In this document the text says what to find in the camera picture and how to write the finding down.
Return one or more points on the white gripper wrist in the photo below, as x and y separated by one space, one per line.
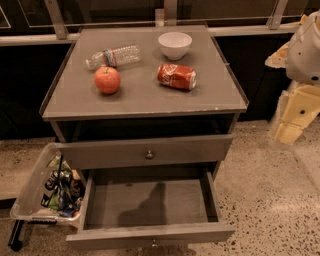
305 55

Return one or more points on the grey drawer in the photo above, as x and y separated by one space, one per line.
128 208
129 153

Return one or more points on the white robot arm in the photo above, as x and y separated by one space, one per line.
301 59

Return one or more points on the round knob upper drawer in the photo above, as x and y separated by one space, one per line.
149 155

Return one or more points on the round knob drawer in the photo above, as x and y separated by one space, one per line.
149 155
154 243

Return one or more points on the grey wooden drawer cabinet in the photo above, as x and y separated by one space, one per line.
143 108

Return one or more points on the round knob middle drawer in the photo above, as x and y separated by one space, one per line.
154 243

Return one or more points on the red crushed soda can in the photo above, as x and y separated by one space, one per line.
177 76

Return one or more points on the white ceramic bowl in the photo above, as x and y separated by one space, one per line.
175 45

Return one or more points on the red apple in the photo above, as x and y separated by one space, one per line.
107 80

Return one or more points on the clear plastic water bottle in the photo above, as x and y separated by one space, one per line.
114 57

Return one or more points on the snack packets in bin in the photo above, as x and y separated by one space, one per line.
65 187

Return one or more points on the clear plastic storage bin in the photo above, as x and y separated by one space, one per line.
28 203

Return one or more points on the metal railing with glass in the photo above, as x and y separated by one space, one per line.
43 21

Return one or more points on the black bin wheel bracket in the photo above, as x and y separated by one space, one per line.
14 242

